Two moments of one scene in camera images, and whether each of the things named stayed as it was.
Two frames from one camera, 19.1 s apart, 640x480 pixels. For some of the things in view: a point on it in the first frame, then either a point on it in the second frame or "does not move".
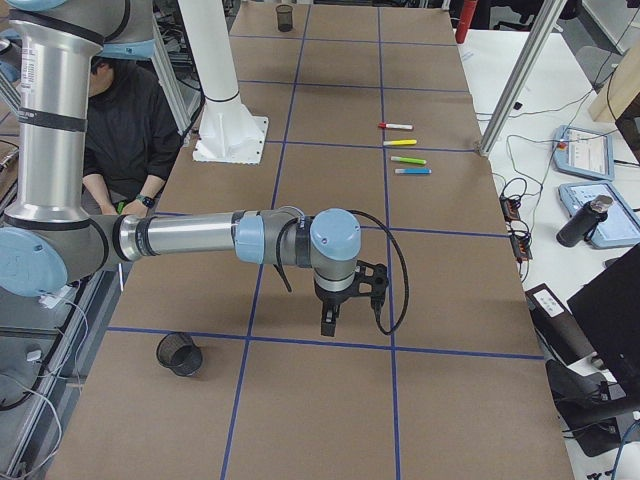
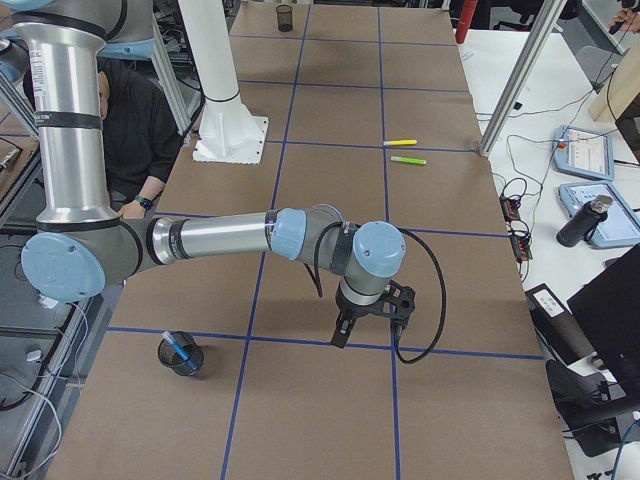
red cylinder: [467, 10] does not move
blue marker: [413, 171] to [179, 351]
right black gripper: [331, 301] to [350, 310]
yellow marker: [399, 142] does not move
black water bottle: [582, 225] does not move
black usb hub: [510, 208] does not move
